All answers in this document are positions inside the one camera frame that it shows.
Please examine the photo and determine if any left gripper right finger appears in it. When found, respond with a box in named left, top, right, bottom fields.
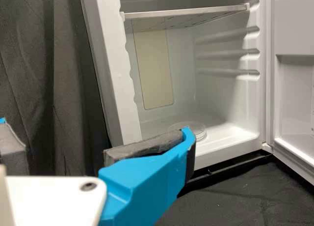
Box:
left=98, top=126, right=197, bottom=226

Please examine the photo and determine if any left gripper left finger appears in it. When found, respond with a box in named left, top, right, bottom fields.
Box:
left=0, top=116, right=26, bottom=176

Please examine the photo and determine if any incubator door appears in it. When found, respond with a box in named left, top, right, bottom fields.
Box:
left=266, top=0, right=314, bottom=186

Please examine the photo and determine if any white incubator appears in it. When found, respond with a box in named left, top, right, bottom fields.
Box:
left=78, top=0, right=273, bottom=182

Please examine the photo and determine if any petri dish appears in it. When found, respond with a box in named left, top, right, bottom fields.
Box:
left=168, top=121, right=209, bottom=141

